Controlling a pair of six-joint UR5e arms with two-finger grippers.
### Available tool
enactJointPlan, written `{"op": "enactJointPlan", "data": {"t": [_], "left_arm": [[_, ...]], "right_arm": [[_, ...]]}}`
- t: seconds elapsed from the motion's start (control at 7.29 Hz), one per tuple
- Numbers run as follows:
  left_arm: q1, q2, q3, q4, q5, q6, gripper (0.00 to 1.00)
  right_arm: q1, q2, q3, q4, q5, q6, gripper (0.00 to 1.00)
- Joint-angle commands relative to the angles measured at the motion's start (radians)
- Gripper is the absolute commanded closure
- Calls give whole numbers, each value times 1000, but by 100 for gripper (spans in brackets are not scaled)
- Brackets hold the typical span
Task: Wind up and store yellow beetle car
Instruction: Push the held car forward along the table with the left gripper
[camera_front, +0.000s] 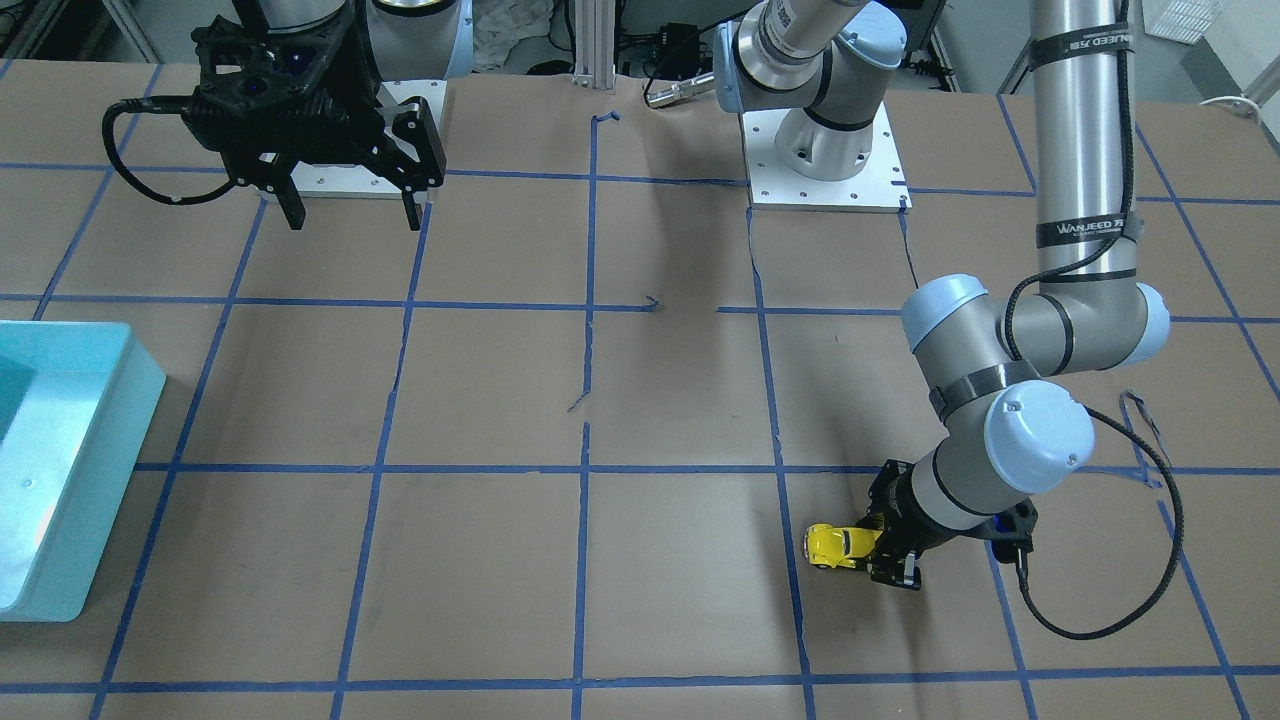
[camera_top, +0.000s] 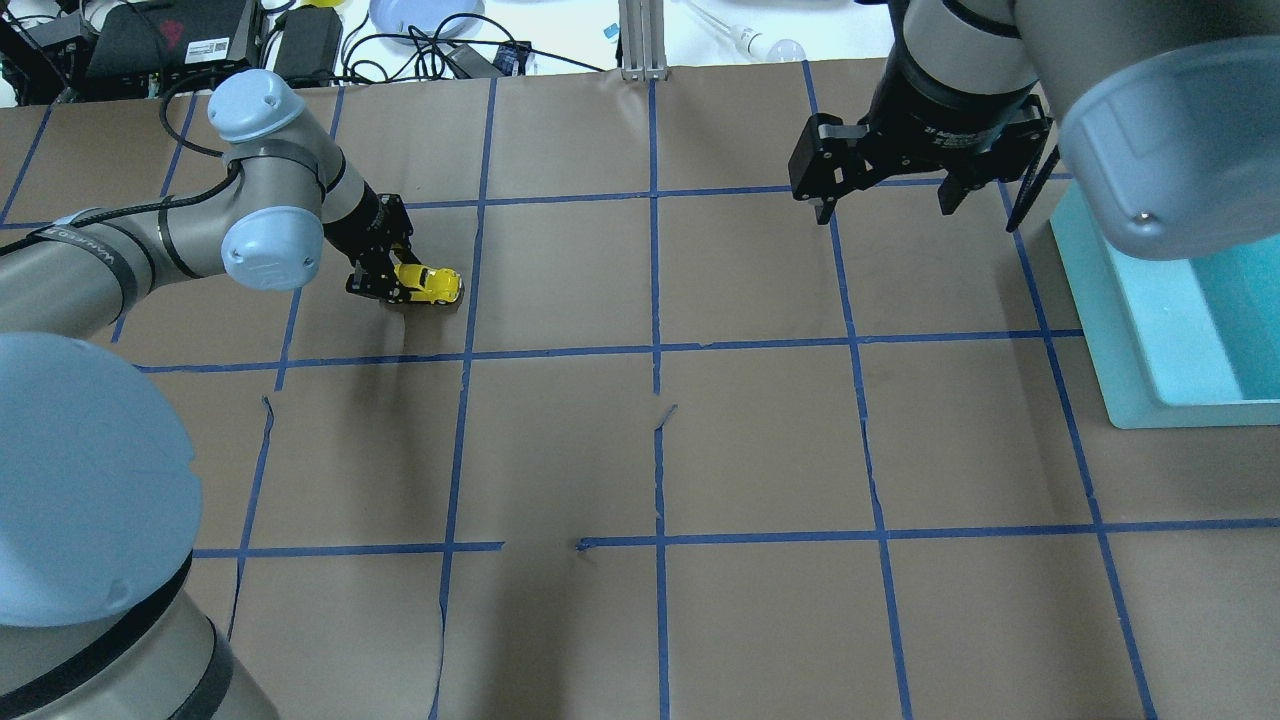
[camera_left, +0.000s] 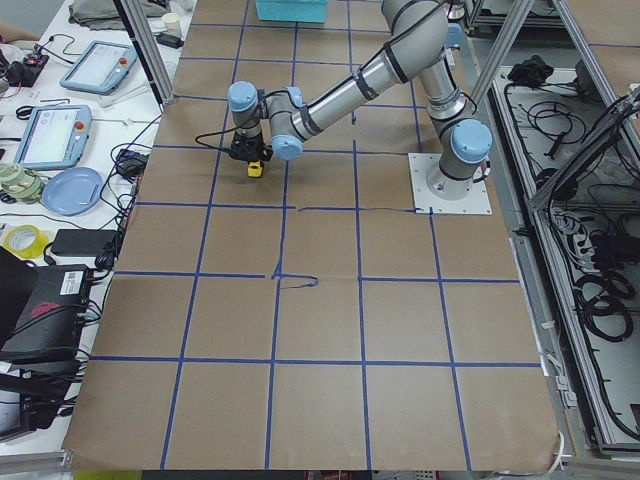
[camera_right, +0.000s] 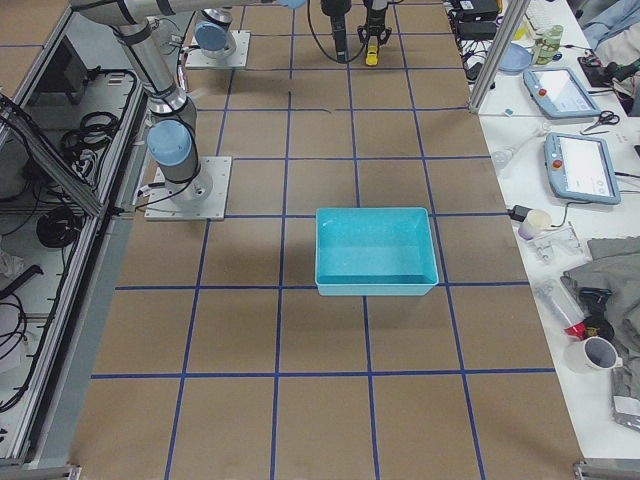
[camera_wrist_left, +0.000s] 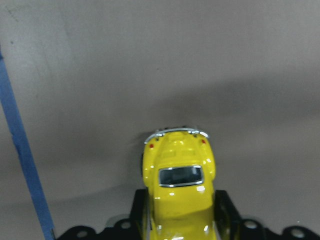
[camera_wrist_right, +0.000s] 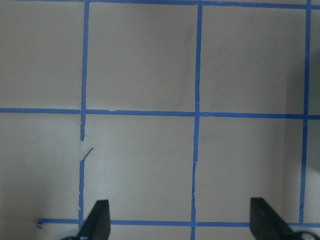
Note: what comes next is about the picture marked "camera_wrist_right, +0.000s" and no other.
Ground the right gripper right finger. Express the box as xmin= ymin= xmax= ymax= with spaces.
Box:
xmin=250 ymin=197 xmax=295 ymax=240

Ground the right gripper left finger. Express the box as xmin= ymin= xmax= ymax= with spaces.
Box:
xmin=76 ymin=200 xmax=111 ymax=240

